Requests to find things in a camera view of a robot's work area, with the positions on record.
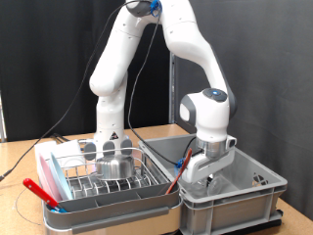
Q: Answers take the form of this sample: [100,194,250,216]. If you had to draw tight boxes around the vertical metal pole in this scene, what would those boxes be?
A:
[167,52,177,125]

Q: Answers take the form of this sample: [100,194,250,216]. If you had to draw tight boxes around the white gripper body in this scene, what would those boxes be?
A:
[180,146,237,185]

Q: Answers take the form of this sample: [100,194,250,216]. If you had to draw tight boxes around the black hanging arm cable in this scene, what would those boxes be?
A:
[0,0,141,181]

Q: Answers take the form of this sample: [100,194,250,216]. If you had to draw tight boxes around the black backdrop curtain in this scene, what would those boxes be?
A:
[0,0,174,143]

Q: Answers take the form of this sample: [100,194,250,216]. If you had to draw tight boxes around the chrome wire dish rack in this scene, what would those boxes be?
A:
[43,146,170,202]

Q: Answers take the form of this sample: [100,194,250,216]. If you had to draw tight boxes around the grey plastic crate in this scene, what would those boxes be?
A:
[137,131,289,235]

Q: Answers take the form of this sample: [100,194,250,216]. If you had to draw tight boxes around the blue cable clip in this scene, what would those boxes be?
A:
[150,0,163,18]

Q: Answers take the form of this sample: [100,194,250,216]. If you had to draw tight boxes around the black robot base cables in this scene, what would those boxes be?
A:
[50,132,71,144]

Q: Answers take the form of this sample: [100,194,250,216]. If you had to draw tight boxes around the pink plate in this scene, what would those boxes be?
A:
[37,153,63,204]

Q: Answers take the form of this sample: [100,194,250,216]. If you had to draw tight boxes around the red handled utensil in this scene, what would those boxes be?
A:
[22,177,60,209]

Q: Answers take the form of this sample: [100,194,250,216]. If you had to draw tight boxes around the grey backdrop curtain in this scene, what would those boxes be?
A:
[174,0,313,221]

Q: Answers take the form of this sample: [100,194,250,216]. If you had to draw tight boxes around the grey metal frame bar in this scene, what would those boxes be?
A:
[0,91,7,143]

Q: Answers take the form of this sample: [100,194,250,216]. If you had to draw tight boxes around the clear wine glass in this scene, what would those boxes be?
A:
[189,174,231,198]

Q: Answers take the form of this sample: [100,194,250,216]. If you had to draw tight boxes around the white box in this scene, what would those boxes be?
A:
[33,139,86,170]

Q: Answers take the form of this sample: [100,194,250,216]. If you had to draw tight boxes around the steel bowl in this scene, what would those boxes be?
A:
[95,154,136,181]

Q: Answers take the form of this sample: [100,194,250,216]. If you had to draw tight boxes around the light blue plate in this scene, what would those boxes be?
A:
[48,151,74,201]

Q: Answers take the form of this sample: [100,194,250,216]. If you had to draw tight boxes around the thin wire loop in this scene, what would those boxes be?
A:
[14,187,45,227]

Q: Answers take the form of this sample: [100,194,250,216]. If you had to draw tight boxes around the blue handled utensil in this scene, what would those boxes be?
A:
[50,205,67,214]

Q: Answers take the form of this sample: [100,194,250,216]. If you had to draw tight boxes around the black camera cable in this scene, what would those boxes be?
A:
[126,6,198,166]

